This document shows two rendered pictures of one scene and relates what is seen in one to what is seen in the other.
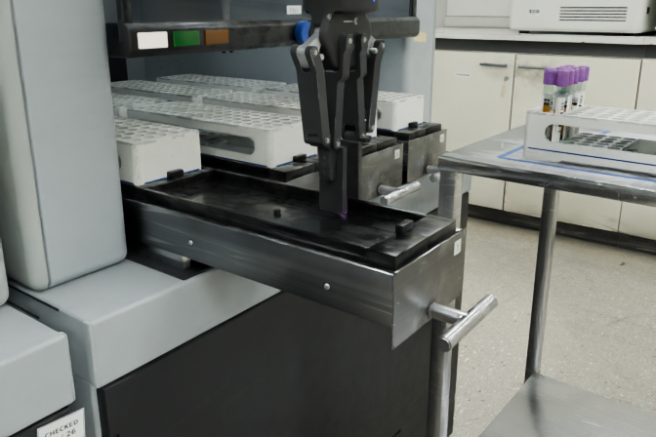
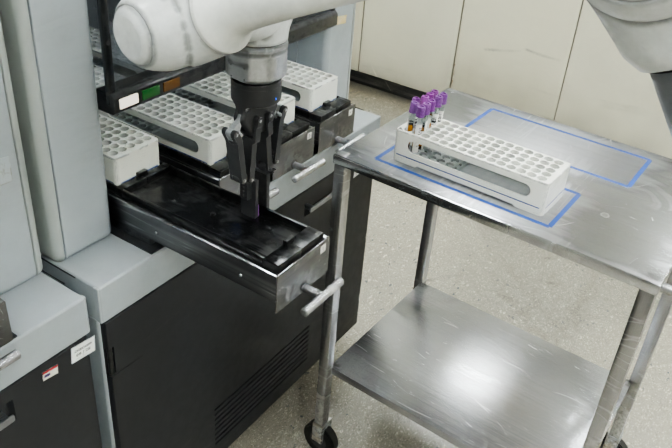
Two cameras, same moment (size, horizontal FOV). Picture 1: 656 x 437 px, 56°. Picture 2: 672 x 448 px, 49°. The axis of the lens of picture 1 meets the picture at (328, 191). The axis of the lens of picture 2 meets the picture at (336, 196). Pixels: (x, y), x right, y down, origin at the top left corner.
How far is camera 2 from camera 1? 0.59 m
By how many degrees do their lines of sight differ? 15
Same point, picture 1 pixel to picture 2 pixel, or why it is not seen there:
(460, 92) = not seen: outside the picture
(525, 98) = not seen: outside the picture
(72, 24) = (77, 100)
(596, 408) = (459, 313)
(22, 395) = (63, 332)
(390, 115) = (308, 99)
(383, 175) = (296, 153)
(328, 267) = (241, 265)
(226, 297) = (179, 259)
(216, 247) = (173, 239)
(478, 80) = not seen: outside the picture
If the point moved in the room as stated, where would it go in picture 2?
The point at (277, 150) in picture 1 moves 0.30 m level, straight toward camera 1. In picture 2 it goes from (215, 152) to (212, 251)
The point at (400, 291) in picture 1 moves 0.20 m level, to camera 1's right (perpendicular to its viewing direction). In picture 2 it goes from (281, 284) to (416, 287)
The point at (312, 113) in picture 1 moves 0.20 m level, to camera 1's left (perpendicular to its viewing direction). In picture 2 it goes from (235, 166) to (100, 160)
